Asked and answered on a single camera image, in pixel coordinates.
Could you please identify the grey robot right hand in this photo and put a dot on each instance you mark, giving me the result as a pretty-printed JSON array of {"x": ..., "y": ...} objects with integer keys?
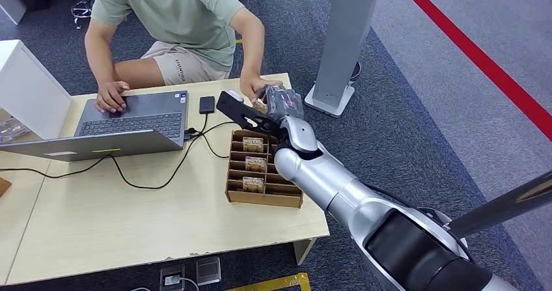
[{"x": 284, "y": 103}]

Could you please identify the person's left hand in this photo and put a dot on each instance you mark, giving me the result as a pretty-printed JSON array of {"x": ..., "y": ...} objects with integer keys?
[{"x": 250, "y": 86}]

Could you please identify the person's right hand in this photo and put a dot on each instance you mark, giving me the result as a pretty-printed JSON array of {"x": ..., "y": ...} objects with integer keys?
[{"x": 110, "y": 97}]

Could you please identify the gold printed card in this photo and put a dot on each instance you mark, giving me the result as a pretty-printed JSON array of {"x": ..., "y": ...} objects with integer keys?
[
  {"x": 255, "y": 164},
  {"x": 260, "y": 106},
  {"x": 253, "y": 184},
  {"x": 253, "y": 145}
]

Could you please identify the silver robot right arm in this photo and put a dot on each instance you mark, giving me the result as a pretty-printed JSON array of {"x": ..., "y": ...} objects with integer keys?
[{"x": 345, "y": 190}]

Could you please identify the person's left forearm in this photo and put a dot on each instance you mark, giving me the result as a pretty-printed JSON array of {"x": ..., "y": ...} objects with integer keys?
[{"x": 253, "y": 47}]

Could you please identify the person's right forearm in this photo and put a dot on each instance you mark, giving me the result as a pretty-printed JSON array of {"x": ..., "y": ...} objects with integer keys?
[{"x": 100, "y": 56}]

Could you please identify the cardboard card holder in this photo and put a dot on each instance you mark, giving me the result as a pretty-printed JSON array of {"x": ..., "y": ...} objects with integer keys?
[{"x": 267, "y": 199}]

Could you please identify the person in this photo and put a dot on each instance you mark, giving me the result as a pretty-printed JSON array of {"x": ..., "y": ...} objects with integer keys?
[{"x": 172, "y": 13}]

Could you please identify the grey laptop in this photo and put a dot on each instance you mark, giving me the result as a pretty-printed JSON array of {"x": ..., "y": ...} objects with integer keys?
[{"x": 129, "y": 120}]

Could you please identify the black external drive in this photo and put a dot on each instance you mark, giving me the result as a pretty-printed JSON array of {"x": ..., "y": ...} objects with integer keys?
[{"x": 207, "y": 104}]

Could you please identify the dark round floor base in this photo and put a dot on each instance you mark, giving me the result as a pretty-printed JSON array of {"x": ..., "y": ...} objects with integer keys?
[{"x": 356, "y": 70}]

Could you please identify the white box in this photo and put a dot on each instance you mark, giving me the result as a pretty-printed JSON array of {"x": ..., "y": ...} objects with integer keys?
[{"x": 30, "y": 90}]

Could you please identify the grey standing pillar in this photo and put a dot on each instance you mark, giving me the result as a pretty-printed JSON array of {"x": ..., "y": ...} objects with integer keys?
[{"x": 343, "y": 39}]

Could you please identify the chair base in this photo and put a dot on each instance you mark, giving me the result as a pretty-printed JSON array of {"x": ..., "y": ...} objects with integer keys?
[{"x": 82, "y": 8}]

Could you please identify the clear plastic packet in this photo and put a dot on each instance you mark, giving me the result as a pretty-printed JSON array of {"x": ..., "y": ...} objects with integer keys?
[{"x": 11, "y": 129}]

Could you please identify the white cabinet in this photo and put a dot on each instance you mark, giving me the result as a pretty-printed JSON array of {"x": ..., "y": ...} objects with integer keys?
[{"x": 12, "y": 5}]

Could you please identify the brown wooden piece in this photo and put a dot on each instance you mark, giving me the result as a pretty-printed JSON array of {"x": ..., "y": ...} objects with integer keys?
[{"x": 4, "y": 187}]

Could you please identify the yellow floor tape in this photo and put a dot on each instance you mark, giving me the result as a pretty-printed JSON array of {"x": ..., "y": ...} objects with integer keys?
[{"x": 280, "y": 284}]

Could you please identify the grey floor socket plate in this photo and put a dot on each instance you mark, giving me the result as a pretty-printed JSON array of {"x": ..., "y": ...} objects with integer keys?
[{"x": 208, "y": 271}]

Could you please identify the floor socket with plug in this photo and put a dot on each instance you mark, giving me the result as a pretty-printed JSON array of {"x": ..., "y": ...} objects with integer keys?
[{"x": 171, "y": 277}]

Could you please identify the red floor tape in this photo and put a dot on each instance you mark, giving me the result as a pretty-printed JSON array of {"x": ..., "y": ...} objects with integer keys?
[{"x": 474, "y": 54}]

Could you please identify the chrome stanchion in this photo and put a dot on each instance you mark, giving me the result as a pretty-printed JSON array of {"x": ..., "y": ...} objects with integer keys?
[{"x": 509, "y": 202}]

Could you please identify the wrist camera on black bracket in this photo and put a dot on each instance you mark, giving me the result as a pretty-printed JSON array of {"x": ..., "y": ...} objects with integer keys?
[{"x": 237, "y": 108}]

